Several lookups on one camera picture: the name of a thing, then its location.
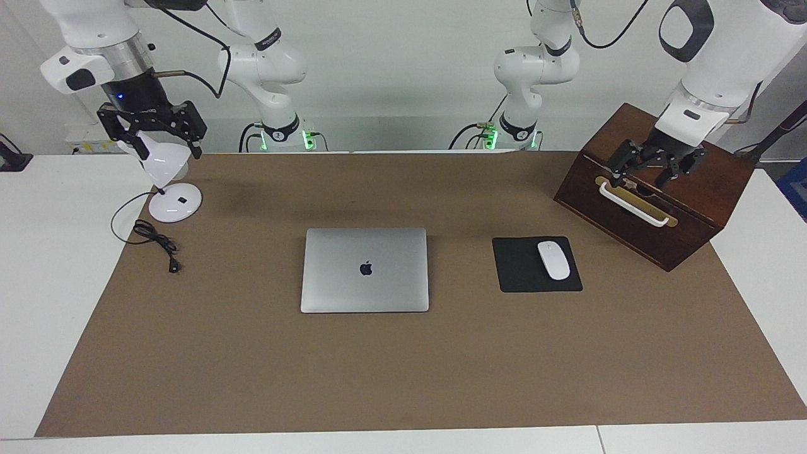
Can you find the blue crate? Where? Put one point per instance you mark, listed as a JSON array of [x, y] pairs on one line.
[[795, 189]]

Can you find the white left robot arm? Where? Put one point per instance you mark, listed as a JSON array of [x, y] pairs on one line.
[[536, 63]]

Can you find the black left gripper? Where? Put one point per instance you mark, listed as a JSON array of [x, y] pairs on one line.
[[668, 148]]

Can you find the silver laptop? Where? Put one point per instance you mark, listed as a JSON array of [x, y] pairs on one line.
[[353, 277]]

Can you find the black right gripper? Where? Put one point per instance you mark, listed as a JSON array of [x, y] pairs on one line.
[[142, 94]]

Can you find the dark brown wooden box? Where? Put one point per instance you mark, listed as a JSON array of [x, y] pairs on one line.
[[693, 208]]

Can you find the white computer mouse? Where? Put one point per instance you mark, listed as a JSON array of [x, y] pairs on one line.
[[553, 260]]

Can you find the black clamp mount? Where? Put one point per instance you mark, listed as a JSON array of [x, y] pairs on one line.
[[12, 161]]

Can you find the white power strip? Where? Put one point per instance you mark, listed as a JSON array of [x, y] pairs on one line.
[[82, 135]]

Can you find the brown table mat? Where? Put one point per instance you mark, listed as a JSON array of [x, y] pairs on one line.
[[403, 372]]

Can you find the white desk lamp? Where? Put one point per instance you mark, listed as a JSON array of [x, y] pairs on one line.
[[170, 205]]

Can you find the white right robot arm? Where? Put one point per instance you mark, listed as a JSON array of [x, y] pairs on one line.
[[265, 63]]

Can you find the black stand pole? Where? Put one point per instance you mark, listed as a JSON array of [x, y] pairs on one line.
[[778, 131]]

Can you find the black mouse pad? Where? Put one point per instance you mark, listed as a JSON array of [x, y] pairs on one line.
[[520, 268]]

